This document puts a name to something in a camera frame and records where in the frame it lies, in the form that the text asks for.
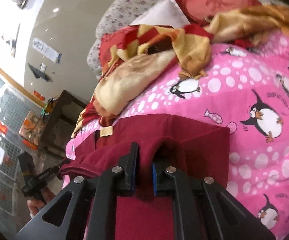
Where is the dark wooden console table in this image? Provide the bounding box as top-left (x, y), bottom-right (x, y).
top-left (38, 90), bottom-right (86, 155)

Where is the person's left hand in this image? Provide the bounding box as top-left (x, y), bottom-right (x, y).
top-left (27, 187), bottom-right (55, 218)

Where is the white wall notice poster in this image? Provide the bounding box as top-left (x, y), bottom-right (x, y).
top-left (32, 37), bottom-right (62, 64)

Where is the dark red fleece garment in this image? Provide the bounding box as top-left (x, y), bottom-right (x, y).
top-left (58, 114), bottom-right (230, 239)

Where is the floral grey pillow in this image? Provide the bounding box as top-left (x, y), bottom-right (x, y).
top-left (86, 0), bottom-right (280, 79)

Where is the red and gold blanket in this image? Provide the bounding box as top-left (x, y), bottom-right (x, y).
top-left (73, 5), bottom-right (289, 136)

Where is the pink penguin print quilt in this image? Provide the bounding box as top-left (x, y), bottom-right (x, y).
top-left (66, 32), bottom-right (289, 239)

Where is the white square pillow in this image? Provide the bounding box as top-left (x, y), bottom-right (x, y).
top-left (130, 0), bottom-right (190, 29)

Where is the orange picture on table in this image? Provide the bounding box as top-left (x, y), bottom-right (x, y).
top-left (19, 111), bottom-right (45, 146)

